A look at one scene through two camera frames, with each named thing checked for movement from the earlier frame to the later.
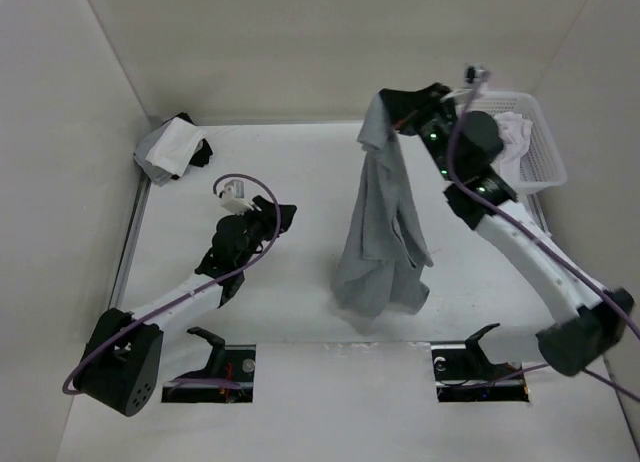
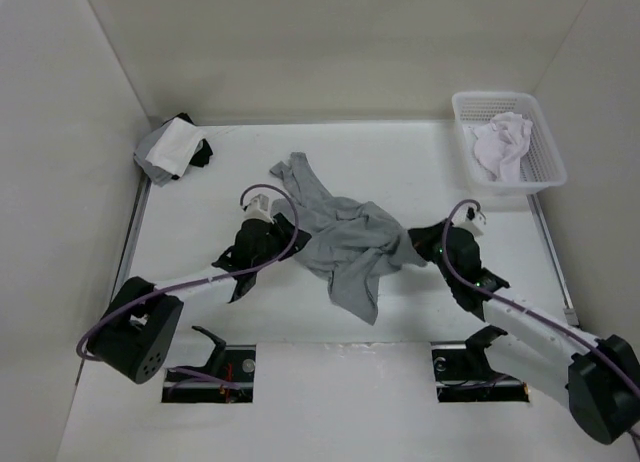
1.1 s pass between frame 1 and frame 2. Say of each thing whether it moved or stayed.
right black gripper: moved
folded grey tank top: stayed
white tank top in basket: stayed
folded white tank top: stayed
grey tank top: moved
